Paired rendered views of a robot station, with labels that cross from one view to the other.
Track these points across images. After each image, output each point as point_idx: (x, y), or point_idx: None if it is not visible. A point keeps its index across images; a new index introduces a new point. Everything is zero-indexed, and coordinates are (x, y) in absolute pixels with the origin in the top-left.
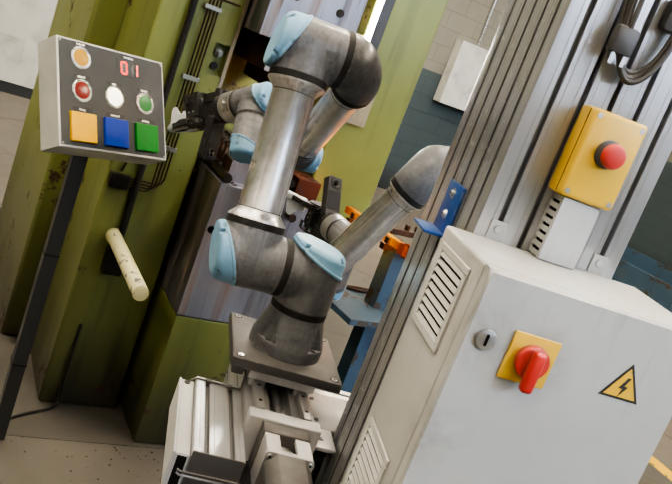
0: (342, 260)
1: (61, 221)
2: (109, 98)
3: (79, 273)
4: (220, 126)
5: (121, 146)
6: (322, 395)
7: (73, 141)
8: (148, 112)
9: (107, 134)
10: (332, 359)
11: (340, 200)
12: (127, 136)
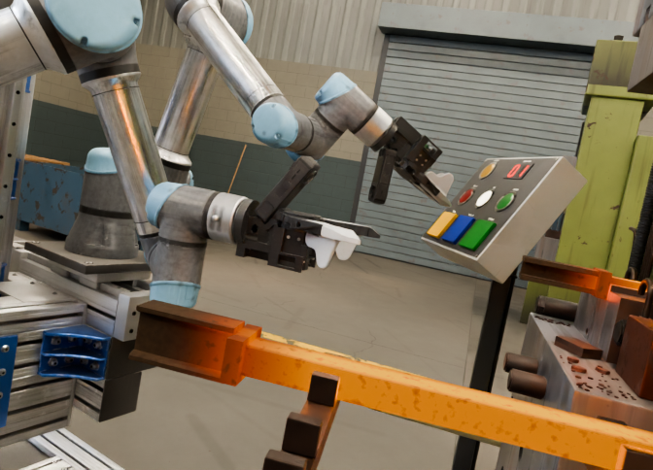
0: (91, 150)
1: (475, 357)
2: (478, 199)
3: None
4: (381, 158)
5: (449, 240)
6: (49, 298)
7: (429, 235)
8: (499, 209)
9: (448, 229)
10: (56, 252)
11: (275, 185)
12: (460, 231)
